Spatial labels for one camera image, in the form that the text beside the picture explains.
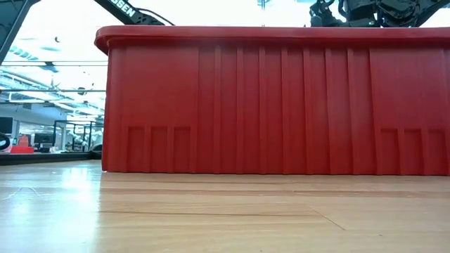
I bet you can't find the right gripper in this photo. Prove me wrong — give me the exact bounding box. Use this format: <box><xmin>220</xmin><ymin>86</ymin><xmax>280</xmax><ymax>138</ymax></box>
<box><xmin>309</xmin><ymin>0</ymin><xmax>344</xmax><ymax>28</ymax></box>

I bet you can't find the red plastic bin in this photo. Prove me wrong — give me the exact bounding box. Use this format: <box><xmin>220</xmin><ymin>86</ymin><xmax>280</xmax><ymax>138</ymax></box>
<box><xmin>94</xmin><ymin>25</ymin><xmax>450</xmax><ymax>176</ymax></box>

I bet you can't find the small red bin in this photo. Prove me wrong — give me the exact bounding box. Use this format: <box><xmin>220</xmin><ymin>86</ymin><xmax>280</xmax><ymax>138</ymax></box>
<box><xmin>9</xmin><ymin>135</ymin><xmax>35</xmax><ymax>155</ymax></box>

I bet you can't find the black background table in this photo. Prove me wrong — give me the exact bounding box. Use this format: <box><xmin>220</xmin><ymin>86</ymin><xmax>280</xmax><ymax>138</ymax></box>
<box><xmin>0</xmin><ymin>151</ymin><xmax>103</xmax><ymax>166</ymax></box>

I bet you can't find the dark computer monitor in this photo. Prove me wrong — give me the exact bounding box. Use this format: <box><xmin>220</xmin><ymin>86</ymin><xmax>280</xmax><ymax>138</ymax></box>
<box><xmin>0</xmin><ymin>116</ymin><xmax>14</xmax><ymax>135</ymax></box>

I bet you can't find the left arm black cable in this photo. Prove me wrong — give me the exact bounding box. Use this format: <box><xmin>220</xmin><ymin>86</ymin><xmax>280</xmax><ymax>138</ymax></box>
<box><xmin>135</xmin><ymin>7</ymin><xmax>176</xmax><ymax>27</ymax></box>

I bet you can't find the black cage frame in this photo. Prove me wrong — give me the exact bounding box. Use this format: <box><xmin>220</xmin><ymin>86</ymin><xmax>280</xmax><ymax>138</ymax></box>
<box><xmin>52</xmin><ymin>119</ymin><xmax>105</xmax><ymax>153</ymax></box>

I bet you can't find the black left frame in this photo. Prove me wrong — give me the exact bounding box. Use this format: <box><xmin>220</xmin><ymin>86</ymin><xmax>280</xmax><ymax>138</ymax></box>
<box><xmin>0</xmin><ymin>0</ymin><xmax>40</xmax><ymax>65</ymax></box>

